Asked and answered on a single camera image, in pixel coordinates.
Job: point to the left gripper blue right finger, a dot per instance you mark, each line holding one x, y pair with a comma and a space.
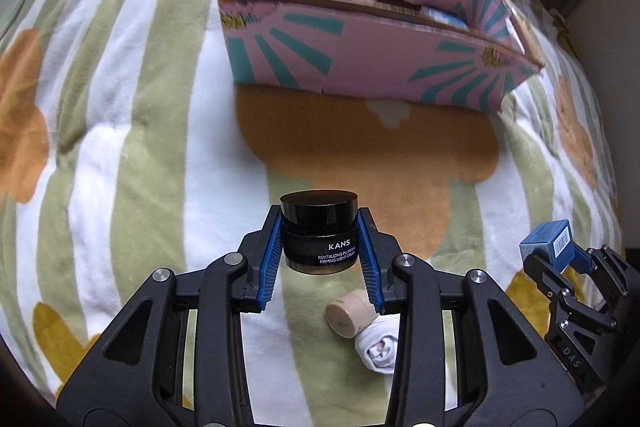
377, 252

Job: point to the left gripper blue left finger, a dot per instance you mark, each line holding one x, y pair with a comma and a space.
262, 251

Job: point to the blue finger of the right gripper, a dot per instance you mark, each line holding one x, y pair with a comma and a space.
581, 261
540, 271

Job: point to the small blue box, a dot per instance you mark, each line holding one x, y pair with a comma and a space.
551, 240

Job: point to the beige tape roll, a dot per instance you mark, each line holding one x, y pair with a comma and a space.
350, 314

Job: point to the black cosmetic cream jar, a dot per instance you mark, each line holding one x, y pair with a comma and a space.
320, 230

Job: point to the white sock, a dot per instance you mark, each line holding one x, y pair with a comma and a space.
377, 344

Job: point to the floral striped green blanket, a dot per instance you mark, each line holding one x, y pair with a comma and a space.
127, 146

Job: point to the cardboard box pink lining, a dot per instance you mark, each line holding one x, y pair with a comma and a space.
382, 49

